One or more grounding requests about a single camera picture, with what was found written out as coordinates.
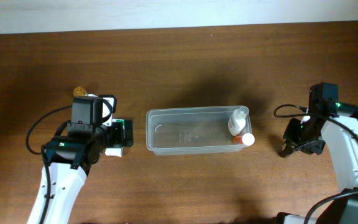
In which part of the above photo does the white green medicine box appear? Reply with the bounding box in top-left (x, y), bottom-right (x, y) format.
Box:
top-left (104, 119), bottom-right (124, 157)

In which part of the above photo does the dark bottle white cap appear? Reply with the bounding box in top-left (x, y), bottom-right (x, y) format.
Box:
top-left (278, 141), bottom-right (295, 158)

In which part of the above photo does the orange tube white cap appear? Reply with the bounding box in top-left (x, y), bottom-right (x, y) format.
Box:
top-left (232, 133), bottom-right (255, 147)

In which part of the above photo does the white squeeze bottle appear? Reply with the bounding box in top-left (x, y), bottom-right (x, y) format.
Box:
top-left (228, 106), bottom-right (249, 136)

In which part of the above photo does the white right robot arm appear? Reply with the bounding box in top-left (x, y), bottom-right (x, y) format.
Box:
top-left (277, 100), bottom-right (358, 223)

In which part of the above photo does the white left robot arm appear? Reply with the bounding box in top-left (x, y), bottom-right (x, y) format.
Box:
top-left (28, 94), bottom-right (134, 223)

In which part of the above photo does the clear plastic container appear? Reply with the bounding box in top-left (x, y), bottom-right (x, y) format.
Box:
top-left (146, 105), bottom-right (253, 156)

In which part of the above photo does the small jar gold lid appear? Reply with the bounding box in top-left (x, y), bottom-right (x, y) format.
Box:
top-left (73, 86), bottom-right (88, 96)

